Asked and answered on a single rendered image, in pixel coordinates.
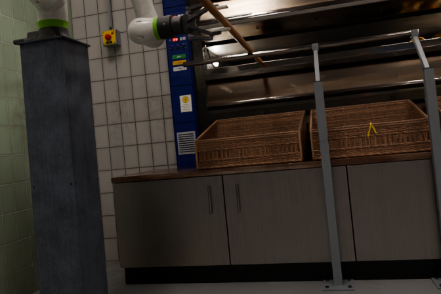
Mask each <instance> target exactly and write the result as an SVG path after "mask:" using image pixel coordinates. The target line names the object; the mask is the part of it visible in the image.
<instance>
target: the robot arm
mask: <svg viewBox="0 0 441 294"><path fill-rule="evenodd" d="M29 1H30V2H31V3H32V4H33V5H34V6H35V10H36V18H37V26H38V29H39V30H38V31H31V32H28V33H27V35H26V36H25V38H24V39H17V40H14V41H13V43H14V45H16V43H18V42H23V41H30V40H34V39H42V38H46V37H54V36H58V35H65V36H66V37H70V35H69V32H68V26H69V20H68V5H67V0H29ZM131 2H132V4H133V8H134V11H135V15H136V18H135V19H134V20H132V21H131V23H130V24H129V26H128V30H127V32H128V35H129V38H130V39H131V41H132V42H134V43H136V44H138V45H145V46H147V47H149V48H157V47H159V46H161V45H162V44H163V42H164V40H165V39H170V38H175V37H176V35H183V34H187V35H188V40H189V41H193V40H204V41H212V40H213V36H215V35H221V34H222V32H227V31H230V30H231V29H230V28H220V29H215V30H212V31H207V30H203V29H201V28H197V25H196V19H198V18H199V17H200V16H201V15H203V14H205V13H206V12H207V11H208V10H207V9H206V8H205V7H204V6H203V5H202V4H201V3H199V4H197V5H193V6H191V7H185V9H186V14H184V15H182V16H174V17H173V16H171V15H167V16H160V17H158V16H157V13H156V10H155V8H154V4H153V2H152V0H131ZM202 7H204V8H203V9H201V10H200V11H198V12H197V13H195V14H193V15H192V16H191V15H189V13H190V12H191V11H194V10H197V9H200V8H202ZM193 31H196V32H201V33H204V34H207V35H209V36H193V35H191V33H192V32H193Z"/></svg>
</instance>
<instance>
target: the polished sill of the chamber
mask: <svg viewBox="0 0 441 294"><path fill-rule="evenodd" d="M420 44H421V46H422V47H430V46H435V45H441V38H435V39H426V40H420ZM414 48H415V44H414V42H413V41H412V42H406V43H397V44H391V45H382V46H377V47H368V48H363V49H353V50H348V51H339V52H329V53H324V54H318V61H321V60H331V59H336V58H345V57H351V56H360V55H365V54H375V53H385V52H390V51H399V50H405V49H414ZM306 62H314V55H310V56H300V57H295V58H286V59H281V60H271V61H266V62H257V63H252V64H242V65H237V66H228V67H222V68H213V69H208V70H205V76H207V75H217V74H226V73H231V72H241V71H246V70H256V69H261V68H271V67H276V66H286V65H291V64H300V63H306Z"/></svg>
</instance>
